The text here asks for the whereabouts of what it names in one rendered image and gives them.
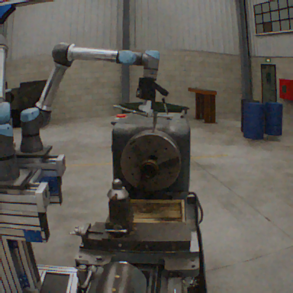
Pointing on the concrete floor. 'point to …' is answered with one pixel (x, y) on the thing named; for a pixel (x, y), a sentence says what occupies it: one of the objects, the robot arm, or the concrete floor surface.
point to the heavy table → (208, 110)
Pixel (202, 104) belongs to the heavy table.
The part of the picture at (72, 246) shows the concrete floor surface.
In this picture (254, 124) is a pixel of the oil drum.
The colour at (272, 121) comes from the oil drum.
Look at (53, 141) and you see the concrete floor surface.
